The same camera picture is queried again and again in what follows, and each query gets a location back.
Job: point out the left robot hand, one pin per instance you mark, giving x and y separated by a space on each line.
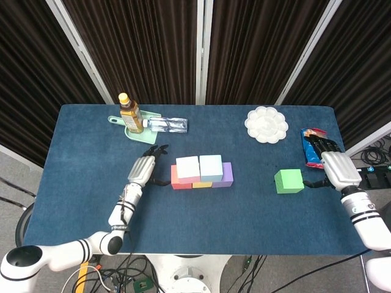
142 169

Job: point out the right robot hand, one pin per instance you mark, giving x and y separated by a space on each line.
337 172

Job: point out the red cube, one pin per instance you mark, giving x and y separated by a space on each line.
174 180

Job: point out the pink white cube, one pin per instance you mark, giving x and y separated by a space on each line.
187 167

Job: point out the green cube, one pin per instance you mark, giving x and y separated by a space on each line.
288 180

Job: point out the light blue cube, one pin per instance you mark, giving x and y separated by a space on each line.
210 167

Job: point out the purple cube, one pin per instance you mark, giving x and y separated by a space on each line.
227 177

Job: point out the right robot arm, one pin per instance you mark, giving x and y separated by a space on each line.
369 229

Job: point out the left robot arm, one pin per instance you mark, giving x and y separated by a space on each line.
76 244

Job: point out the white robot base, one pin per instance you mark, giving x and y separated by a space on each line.
189 274

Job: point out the yellow cube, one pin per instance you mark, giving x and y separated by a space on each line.
201 184

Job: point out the mint green plastic scoop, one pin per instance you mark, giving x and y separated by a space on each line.
143 137

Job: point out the blue snack bag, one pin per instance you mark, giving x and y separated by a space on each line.
310 152

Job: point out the clear water bottle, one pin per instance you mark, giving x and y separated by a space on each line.
168 124

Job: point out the yellow tea bottle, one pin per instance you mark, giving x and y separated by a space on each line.
130 117

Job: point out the blue fabric table cover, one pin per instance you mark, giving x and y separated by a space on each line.
195 222

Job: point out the white flower paint palette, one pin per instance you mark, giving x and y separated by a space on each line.
266 124

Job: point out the dark pleated partition panel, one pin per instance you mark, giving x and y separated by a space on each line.
256 49
357 67
30 76
143 49

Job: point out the green circuit board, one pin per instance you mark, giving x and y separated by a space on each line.
142 285

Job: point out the yellow floor tape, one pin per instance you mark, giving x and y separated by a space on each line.
82 273

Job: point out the white partition post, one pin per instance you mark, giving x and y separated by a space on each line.
203 52
305 52
81 49

